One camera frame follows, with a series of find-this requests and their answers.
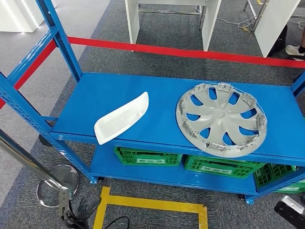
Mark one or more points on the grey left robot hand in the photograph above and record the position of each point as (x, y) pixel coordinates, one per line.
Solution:
(80, 216)

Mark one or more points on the grey plastic hubcap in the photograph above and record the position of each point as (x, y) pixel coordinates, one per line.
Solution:
(220, 115)

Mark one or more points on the white curved plastic part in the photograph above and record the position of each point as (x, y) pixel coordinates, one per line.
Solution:
(120, 118)

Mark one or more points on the blue metal shelf rack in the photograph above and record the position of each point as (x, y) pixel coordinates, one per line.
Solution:
(166, 104)

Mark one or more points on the green plastic crate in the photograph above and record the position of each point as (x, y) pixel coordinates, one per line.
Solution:
(147, 156)
(224, 166)
(293, 189)
(269, 175)

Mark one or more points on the white display plinth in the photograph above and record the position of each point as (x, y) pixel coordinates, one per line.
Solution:
(16, 15)

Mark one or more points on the red barrier belt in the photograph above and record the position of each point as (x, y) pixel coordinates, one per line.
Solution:
(190, 52)

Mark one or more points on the black bag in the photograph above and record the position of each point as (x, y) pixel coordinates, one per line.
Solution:
(279, 41)

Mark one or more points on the white desk panel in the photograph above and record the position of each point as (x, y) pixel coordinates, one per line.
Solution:
(273, 22)

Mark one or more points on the person's white shoe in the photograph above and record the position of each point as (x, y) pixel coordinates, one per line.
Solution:
(294, 50)

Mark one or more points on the chrome stanchion post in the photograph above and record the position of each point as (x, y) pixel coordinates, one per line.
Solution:
(23, 157)
(44, 141)

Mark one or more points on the white desk with chrome frame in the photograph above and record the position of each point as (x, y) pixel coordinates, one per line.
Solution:
(208, 22)

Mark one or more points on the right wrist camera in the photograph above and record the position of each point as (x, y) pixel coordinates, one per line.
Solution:
(289, 213)

